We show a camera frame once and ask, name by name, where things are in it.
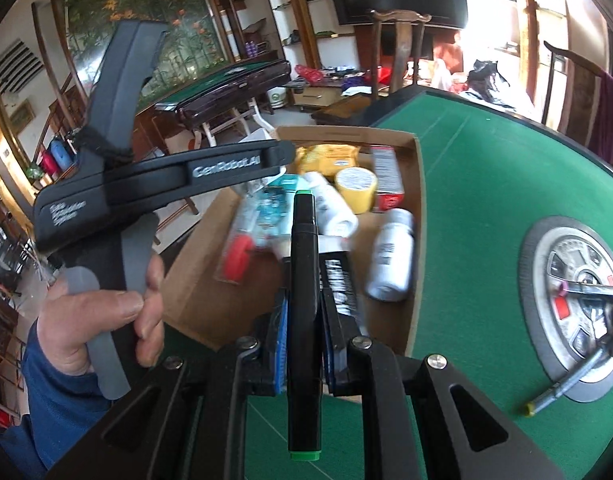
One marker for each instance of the black foil pouch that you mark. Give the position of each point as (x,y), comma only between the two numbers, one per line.
(337,274)

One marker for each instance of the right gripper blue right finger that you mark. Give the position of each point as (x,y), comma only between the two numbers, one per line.
(338,330)

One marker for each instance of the cardboard tray box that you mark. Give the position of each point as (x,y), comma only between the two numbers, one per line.
(215,313)

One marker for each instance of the round table centre panel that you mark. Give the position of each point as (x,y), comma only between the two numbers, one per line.
(558,256)

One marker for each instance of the teal cartoon tissue pack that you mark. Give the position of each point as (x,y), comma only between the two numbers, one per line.
(275,211)

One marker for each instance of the purple cloth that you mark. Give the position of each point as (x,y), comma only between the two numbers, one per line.
(601,141)

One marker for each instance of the wooden chair left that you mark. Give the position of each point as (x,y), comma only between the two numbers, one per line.
(409,28)

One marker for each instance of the black marker green cap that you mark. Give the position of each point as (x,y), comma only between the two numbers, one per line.
(303,347)

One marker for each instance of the person left hand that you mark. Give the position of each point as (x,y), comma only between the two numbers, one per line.
(67,322)

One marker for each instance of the yellow round container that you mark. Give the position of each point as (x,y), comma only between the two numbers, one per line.
(357,185)

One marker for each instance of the clear case red spool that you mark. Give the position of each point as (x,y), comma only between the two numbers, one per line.
(240,245)

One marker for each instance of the wooden chair with cloth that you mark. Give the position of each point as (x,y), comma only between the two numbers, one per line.
(581,95)

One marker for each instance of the black pen yellow tip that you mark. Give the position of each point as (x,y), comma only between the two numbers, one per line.
(602,354)

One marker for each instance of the yellow snack packet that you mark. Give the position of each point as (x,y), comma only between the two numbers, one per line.
(326,159)

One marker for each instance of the white pill bottle red label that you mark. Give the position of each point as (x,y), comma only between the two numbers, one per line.
(391,265)

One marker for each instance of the flower wall painting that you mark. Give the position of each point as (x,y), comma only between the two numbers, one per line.
(175,42)

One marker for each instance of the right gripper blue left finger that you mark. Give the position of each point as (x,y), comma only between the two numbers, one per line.
(271,331)

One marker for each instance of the white bottle green label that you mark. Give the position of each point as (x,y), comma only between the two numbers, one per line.
(334,217)

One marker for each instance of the grey red carton box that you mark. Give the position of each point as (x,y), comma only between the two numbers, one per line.
(390,188)

